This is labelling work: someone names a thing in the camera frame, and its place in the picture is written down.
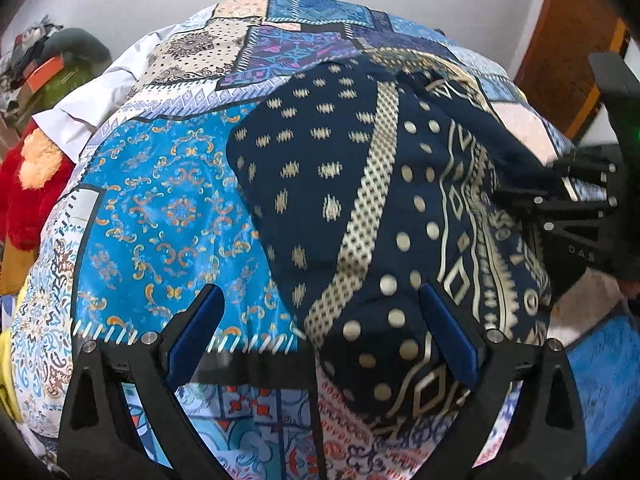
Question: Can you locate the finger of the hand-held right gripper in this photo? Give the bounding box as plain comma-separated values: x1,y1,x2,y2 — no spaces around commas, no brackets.
492,186,620,213
547,152,622,187

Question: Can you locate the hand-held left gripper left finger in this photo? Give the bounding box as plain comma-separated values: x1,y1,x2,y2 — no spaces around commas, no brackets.
57,283,226,480

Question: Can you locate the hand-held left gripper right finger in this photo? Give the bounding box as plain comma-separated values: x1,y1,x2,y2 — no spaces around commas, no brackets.
419,283,589,480

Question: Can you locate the navy patterned hooded garment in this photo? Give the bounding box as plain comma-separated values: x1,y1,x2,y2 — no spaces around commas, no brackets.
227,57,567,434

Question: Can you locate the pile of mixed clothes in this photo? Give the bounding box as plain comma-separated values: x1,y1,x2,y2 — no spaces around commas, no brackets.
0,22,64,112

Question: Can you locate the blue patchwork bedsheet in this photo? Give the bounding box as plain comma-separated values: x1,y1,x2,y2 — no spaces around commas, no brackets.
10,0,577,480

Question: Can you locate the brown wooden door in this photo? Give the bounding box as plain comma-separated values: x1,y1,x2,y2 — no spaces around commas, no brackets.
512,0,632,142

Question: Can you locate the blue mat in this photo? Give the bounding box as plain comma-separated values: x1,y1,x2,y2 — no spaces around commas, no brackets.
564,309,640,462

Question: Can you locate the yellow cloth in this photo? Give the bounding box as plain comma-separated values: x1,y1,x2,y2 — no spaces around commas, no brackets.
0,330,26,423

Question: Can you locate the mustard brown cloth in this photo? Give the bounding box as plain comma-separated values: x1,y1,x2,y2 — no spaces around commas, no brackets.
0,237,42,297

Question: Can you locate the red plush toy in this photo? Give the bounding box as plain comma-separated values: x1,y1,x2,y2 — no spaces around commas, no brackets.
0,120,77,254

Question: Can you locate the white pillow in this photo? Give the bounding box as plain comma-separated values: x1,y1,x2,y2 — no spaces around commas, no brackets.
32,34,172,164

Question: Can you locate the green bag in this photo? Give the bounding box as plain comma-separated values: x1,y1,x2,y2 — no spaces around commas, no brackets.
29,67,102,122

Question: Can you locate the orange box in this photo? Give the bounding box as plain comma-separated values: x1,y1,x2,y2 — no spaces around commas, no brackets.
25,55,67,94

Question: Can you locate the grey-green cushion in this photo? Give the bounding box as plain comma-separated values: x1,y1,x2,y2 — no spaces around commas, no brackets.
42,27,112,67

